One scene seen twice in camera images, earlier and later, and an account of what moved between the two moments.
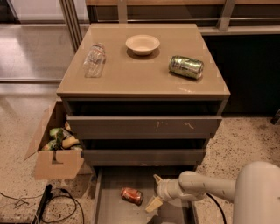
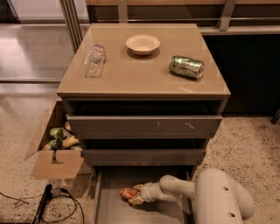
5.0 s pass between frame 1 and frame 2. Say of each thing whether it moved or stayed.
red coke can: stayed
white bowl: stayed
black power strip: stayed
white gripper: moved
